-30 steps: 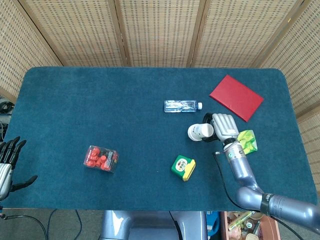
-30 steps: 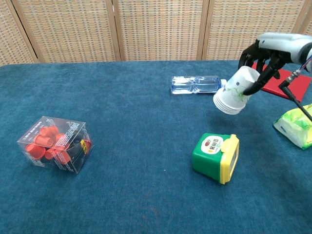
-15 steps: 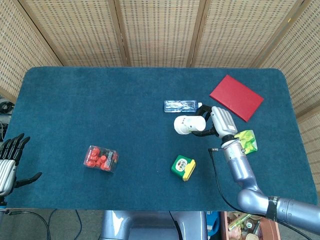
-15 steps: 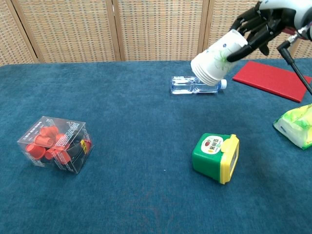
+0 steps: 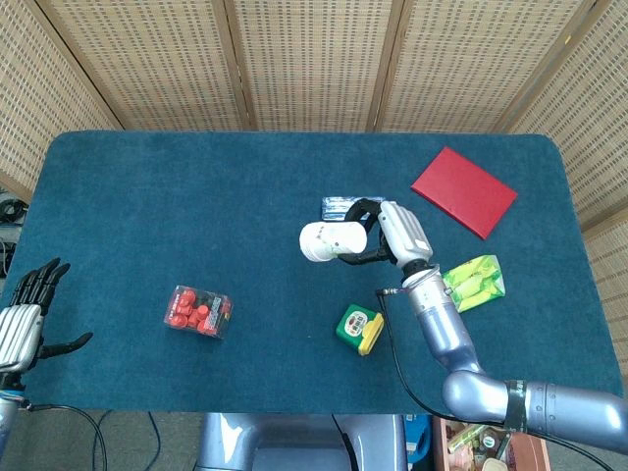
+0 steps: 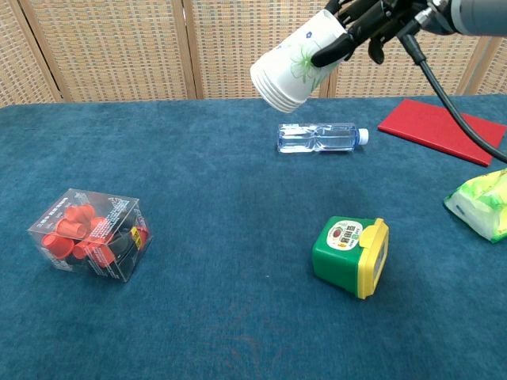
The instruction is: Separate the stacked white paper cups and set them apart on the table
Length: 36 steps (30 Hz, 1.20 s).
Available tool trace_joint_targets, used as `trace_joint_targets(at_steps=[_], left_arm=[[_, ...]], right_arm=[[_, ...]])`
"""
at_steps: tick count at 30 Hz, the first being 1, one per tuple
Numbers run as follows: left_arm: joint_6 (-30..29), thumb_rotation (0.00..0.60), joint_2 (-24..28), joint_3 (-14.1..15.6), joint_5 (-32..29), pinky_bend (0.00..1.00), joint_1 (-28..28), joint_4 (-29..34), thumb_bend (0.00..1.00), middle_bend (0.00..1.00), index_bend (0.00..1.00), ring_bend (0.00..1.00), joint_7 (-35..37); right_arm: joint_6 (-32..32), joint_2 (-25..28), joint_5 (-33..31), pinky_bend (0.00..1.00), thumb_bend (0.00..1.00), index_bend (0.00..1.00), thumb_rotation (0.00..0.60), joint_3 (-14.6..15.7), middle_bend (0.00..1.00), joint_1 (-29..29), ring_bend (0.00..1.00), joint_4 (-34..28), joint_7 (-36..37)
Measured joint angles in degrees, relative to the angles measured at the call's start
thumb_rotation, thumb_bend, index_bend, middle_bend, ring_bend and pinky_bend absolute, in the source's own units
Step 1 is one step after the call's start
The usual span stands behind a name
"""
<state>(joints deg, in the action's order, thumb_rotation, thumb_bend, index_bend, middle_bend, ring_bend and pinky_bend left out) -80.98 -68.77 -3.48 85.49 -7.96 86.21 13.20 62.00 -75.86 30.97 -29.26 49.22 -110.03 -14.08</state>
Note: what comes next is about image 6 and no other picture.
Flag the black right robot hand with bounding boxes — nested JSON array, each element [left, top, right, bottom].
[[311, 0, 431, 68]]

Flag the white floral paper cup stack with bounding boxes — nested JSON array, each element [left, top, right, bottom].
[[250, 9, 352, 111]]

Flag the woven folding screen panel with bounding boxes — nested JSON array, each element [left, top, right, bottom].
[[473, 33, 507, 96], [328, 0, 506, 98], [181, 0, 341, 100], [0, 0, 63, 108], [17, 0, 198, 103]]

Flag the red flat board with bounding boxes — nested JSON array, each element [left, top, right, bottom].
[[377, 98, 507, 167]]

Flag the clear plastic water bottle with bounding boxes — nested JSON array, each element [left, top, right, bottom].
[[276, 122, 371, 154]]

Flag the green tissue pack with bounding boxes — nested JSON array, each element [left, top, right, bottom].
[[443, 167, 507, 244]]

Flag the green tub with yellow lid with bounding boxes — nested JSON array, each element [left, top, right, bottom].
[[311, 215, 391, 301]]

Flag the blue plush tablecloth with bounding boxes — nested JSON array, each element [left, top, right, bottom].
[[0, 93, 507, 380]]

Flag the clear box of red caps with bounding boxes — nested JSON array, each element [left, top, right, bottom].
[[28, 188, 154, 283]]

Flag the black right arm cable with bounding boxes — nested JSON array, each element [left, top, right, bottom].
[[397, 32, 507, 165]]

